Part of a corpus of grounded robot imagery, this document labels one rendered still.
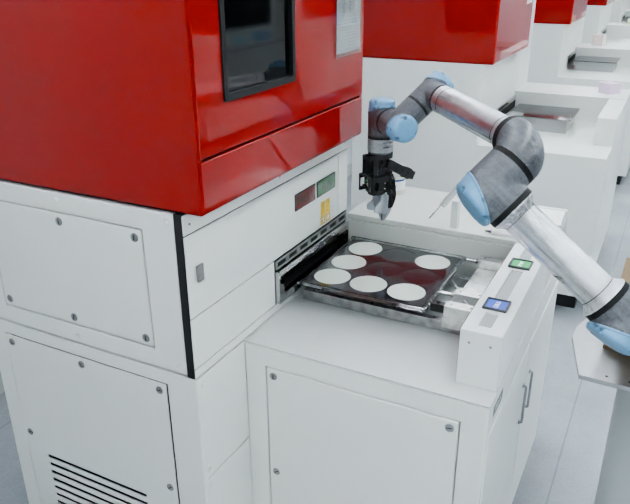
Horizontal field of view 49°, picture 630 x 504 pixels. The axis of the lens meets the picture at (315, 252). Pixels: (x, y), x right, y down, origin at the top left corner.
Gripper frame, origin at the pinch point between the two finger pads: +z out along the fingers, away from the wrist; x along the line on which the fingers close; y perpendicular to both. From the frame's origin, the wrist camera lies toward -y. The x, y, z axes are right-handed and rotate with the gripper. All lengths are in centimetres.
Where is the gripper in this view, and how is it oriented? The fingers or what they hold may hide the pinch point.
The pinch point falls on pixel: (384, 216)
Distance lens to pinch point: 209.7
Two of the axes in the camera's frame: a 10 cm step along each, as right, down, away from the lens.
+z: 0.1, 9.2, 3.9
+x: 5.3, 3.3, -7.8
